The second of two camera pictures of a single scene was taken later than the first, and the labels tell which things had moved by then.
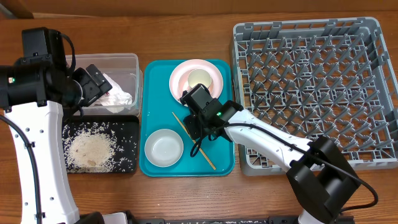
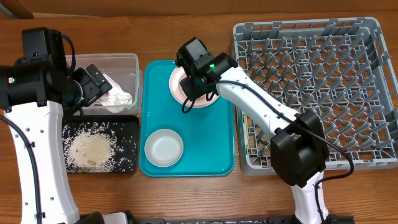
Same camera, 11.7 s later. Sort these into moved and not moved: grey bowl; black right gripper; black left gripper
Moved: black right gripper
Not moved: black left gripper; grey bowl
